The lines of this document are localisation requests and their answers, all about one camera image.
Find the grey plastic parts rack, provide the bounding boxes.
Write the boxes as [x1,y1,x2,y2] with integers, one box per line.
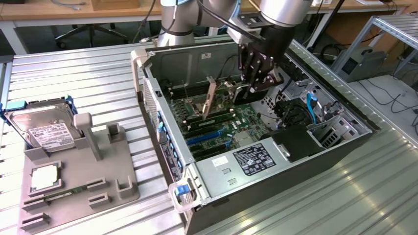
[17,112,142,232]

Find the silver CPU chip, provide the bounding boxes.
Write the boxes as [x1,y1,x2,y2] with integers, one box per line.
[31,167,63,190]

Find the black empty RAM slot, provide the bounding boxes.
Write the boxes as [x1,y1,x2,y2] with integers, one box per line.
[208,108,235,118]
[186,114,236,127]
[170,86,210,100]
[184,111,235,124]
[167,82,210,95]

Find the aluminium profile frame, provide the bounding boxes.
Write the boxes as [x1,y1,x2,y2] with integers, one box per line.
[331,14,418,81]

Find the black looped wire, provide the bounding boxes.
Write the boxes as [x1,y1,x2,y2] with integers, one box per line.
[220,55,240,79]

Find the thick arm tool cable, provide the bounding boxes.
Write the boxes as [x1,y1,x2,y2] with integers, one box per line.
[195,0,267,41]

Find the grey wire with plug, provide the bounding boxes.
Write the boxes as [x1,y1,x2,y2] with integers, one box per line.
[318,101,346,118]

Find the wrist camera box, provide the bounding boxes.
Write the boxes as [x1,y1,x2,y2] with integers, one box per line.
[228,13,266,43]

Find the black graphics card with bracket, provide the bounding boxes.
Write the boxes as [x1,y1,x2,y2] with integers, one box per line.
[202,76,268,120]

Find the thin grey hanging cable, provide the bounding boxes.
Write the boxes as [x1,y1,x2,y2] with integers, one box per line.
[139,0,179,44]

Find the CPU socket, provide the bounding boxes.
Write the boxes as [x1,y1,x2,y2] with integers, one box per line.
[188,97,206,116]

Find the green motherboard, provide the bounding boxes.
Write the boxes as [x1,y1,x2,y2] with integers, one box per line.
[163,78,278,162]

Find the black floor cable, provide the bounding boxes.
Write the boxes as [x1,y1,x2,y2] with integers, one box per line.
[358,80,418,116]

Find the grey network cable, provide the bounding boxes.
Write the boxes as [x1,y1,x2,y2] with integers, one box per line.
[52,0,88,10]

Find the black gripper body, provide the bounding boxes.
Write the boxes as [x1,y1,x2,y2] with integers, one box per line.
[240,23,298,65]

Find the perforated metal drive cage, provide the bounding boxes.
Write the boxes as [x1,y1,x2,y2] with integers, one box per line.
[247,73,287,123]

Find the long black expansion slot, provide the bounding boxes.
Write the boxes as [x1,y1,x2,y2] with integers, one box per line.
[190,143,226,154]
[194,148,230,159]
[184,126,219,138]

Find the installed RAM stick with label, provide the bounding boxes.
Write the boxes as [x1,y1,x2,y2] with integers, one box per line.
[187,117,236,130]

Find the grey box with handle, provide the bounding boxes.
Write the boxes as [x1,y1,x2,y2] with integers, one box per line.
[339,47,389,83]

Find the green loose RAM stick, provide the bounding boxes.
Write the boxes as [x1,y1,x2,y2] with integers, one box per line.
[44,187,88,202]

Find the open black PC case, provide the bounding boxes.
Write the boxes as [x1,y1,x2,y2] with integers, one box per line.
[130,34,382,235]

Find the long wooden desk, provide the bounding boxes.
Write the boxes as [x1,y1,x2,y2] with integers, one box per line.
[0,0,411,28]

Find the hard disk drive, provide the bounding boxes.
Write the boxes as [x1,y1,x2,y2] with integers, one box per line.
[0,94,79,152]

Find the black slanted pole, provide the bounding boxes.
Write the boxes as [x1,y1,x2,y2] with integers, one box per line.
[308,0,347,48]

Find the blue expansion slot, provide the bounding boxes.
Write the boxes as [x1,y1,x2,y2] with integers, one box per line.
[186,131,222,145]

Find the black plastic air shroud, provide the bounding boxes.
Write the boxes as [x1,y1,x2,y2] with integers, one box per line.
[272,126,323,164]

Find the silver chipset heatsink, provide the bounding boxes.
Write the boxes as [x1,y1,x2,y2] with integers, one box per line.
[234,132,259,145]

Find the thin metal locking lever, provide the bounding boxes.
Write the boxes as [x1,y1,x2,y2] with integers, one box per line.
[182,80,192,101]

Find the vented metal disk bay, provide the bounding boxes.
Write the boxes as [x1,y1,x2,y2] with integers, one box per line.
[308,115,373,150]

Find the coiled black cable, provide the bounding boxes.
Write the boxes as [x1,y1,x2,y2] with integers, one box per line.
[322,44,341,61]

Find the black wire bundle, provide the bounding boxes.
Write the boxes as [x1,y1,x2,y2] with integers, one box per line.
[274,96,311,129]

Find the grey case corner handle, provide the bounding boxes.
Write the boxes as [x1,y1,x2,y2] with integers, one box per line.
[130,48,154,70]
[168,178,200,214]

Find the silver power supply with label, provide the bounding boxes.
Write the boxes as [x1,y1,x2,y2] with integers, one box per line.
[194,137,291,199]

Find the metal socket cover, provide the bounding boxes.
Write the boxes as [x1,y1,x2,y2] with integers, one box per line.
[215,82,239,100]

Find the blue data wire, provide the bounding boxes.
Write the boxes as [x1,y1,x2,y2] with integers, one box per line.
[306,91,319,126]

